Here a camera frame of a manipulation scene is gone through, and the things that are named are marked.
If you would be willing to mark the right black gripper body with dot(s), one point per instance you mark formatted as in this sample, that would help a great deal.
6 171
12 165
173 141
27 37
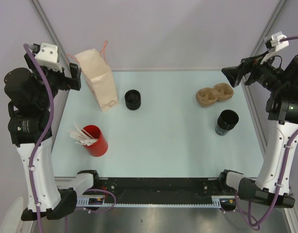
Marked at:
265 73

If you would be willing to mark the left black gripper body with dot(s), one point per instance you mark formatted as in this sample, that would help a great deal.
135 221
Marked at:
56 80

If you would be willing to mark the beige paper takeout bag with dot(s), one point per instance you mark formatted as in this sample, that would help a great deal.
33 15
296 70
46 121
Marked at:
98 76

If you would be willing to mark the brown pulp cup carrier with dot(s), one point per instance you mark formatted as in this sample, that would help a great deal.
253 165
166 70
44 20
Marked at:
209 96

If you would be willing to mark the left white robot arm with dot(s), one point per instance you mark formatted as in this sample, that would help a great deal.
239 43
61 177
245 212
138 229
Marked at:
31 91

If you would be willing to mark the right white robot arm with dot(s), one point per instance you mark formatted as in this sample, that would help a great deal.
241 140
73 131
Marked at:
271 187

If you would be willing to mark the tall black coffee cup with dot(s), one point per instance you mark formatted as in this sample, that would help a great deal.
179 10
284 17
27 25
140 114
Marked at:
226 121

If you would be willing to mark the short black coffee cup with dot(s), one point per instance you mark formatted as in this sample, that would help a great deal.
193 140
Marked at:
132 99

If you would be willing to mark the red cylindrical container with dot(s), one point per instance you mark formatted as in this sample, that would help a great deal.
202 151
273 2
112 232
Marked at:
100 146

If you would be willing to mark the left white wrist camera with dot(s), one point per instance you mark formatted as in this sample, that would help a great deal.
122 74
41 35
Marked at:
48 56

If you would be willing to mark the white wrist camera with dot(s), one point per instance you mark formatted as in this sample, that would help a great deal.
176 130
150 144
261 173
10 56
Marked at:
273 44
48 56

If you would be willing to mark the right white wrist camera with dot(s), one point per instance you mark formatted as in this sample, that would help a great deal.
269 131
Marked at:
273 44

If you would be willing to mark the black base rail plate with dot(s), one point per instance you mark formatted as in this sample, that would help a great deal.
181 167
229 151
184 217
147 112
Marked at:
165 191

